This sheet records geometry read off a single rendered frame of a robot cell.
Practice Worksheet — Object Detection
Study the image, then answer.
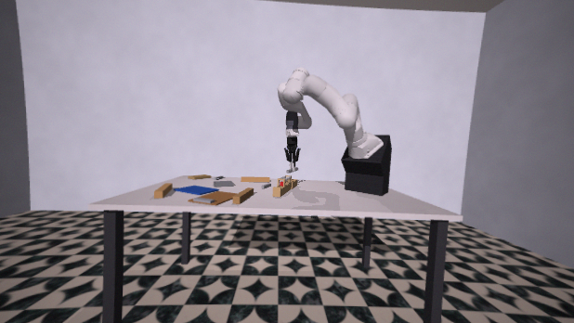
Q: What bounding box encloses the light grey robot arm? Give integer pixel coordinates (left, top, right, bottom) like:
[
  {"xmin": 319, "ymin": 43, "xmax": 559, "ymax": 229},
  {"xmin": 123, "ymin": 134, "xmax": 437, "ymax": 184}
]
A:
[{"xmin": 278, "ymin": 68, "xmax": 384, "ymax": 159}]

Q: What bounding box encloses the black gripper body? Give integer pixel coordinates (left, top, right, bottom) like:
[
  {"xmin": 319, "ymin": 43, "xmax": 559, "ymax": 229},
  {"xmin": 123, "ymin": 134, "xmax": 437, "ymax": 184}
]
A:
[{"xmin": 287, "ymin": 136, "xmax": 298, "ymax": 151}]

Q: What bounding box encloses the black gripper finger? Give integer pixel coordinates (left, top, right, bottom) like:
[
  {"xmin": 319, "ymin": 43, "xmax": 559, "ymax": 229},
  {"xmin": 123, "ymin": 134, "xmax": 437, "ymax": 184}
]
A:
[
  {"xmin": 292, "ymin": 147, "xmax": 300, "ymax": 172},
  {"xmin": 284, "ymin": 147, "xmax": 293, "ymax": 169}
]

